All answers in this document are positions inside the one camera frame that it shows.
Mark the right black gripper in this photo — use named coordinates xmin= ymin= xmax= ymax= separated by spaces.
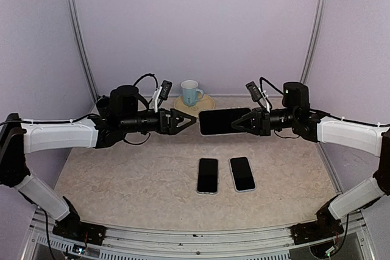
xmin=232 ymin=106 xmax=298 ymax=136

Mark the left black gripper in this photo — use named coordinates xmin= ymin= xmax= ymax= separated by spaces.
xmin=121 ymin=108 xmax=196 ymax=135

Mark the clear case with white ring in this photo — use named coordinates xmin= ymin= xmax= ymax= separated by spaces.
xmin=198 ymin=106 xmax=252 ymax=136

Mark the lilac phone case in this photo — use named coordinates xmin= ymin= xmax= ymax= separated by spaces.
xmin=229 ymin=156 xmax=257 ymax=194

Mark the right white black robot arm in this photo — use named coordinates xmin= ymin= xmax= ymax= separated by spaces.
xmin=231 ymin=82 xmax=389 ymax=238

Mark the light blue ceramic mug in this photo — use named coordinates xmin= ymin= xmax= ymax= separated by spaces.
xmin=180 ymin=80 xmax=204 ymax=107

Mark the cream round plate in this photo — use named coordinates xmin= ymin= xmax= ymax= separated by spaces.
xmin=174 ymin=94 xmax=215 ymax=118

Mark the dark green mug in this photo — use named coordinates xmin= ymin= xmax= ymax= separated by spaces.
xmin=96 ymin=96 xmax=110 ymax=117

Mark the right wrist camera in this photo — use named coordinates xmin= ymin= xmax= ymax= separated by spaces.
xmin=246 ymin=81 xmax=271 ymax=112

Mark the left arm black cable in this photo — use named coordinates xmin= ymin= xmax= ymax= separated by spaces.
xmin=0 ymin=72 xmax=161 ymax=127

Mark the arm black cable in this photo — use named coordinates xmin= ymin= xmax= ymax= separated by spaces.
xmin=0 ymin=72 xmax=161 ymax=127
xmin=258 ymin=77 xmax=390 ymax=128

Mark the right aluminium corner post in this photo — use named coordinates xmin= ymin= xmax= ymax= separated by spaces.
xmin=300 ymin=0 xmax=326 ymax=85

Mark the aluminium corner post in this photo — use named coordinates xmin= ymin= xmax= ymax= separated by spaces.
xmin=66 ymin=0 xmax=99 ymax=102
xmin=300 ymin=0 xmax=326 ymax=85

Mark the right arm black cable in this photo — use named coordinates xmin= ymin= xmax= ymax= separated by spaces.
xmin=258 ymin=77 xmax=390 ymax=128

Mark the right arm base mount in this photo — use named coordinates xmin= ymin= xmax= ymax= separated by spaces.
xmin=290 ymin=209 xmax=344 ymax=245

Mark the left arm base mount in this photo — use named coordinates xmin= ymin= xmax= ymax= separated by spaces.
xmin=52 ymin=220 xmax=107 ymax=246

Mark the aluminium front rail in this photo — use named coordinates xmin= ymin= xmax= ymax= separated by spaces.
xmin=19 ymin=210 xmax=375 ymax=259

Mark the left aluminium corner post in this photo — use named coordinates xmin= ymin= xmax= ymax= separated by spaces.
xmin=66 ymin=0 xmax=99 ymax=102

